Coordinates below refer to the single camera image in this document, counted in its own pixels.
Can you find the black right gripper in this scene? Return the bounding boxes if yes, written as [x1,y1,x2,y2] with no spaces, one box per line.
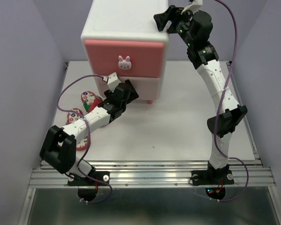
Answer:
[152,7,194,47]

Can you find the white shoe cabinet body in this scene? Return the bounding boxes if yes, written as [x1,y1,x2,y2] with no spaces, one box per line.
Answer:
[81,0,169,48]

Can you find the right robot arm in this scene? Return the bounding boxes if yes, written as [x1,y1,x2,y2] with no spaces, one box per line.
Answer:
[153,5,247,183]

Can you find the red patterned slipper near arm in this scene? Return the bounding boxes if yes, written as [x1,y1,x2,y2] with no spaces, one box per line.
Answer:
[66,108,88,151]

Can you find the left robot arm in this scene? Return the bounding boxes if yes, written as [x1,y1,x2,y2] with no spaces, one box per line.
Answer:
[39,79,139,185]

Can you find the red patterned slipper near cabinet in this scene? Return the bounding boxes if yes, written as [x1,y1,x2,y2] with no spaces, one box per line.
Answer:
[81,91,103,113]

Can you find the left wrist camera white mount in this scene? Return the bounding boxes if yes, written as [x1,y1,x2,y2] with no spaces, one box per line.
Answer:
[103,72,121,92]

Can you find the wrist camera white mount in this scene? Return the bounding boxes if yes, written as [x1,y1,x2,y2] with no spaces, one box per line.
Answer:
[103,72,121,92]
[181,0,203,14]

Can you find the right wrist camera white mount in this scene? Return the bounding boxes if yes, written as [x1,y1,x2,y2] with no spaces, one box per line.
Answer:
[181,0,203,14]

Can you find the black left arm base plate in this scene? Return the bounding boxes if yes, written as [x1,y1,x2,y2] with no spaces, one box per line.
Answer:
[67,171,110,187]

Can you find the aluminium rail frame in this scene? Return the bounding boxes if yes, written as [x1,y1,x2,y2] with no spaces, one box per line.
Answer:
[19,61,281,225]

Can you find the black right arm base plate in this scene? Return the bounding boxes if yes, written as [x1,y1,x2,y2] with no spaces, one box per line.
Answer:
[189,170,235,187]

